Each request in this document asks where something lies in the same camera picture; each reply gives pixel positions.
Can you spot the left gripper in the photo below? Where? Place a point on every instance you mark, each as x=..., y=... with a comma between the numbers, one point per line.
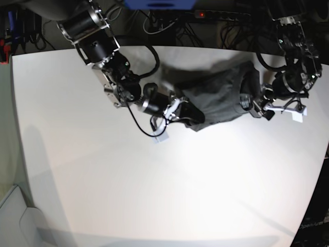
x=265, y=94

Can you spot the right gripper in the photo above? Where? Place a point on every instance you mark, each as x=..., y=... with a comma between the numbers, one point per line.
x=162, y=108

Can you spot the dark grey t-shirt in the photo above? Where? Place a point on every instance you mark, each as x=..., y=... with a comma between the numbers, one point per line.
x=221, y=96

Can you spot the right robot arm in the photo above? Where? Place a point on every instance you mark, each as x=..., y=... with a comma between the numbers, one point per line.
x=86, y=27

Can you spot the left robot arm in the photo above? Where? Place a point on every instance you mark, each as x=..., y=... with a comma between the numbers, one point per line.
x=302, y=69

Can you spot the black power strip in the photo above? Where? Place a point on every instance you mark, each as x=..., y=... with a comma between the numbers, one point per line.
x=215, y=15

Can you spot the blue box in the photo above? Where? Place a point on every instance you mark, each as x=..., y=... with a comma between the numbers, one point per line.
x=160, y=4

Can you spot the red clamp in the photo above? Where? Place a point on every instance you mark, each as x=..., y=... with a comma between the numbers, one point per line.
x=5, y=52

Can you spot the grey chair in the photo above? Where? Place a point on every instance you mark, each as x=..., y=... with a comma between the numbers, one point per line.
x=21, y=225

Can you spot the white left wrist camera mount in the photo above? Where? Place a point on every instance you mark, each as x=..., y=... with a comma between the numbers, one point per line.
x=297, y=112

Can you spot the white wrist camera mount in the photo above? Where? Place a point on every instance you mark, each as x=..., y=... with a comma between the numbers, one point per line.
x=159, y=133
x=297, y=112

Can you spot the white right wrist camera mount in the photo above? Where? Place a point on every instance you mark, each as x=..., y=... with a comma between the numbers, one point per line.
x=159, y=133

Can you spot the black equipment with cables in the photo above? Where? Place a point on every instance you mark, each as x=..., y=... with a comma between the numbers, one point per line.
x=21, y=26

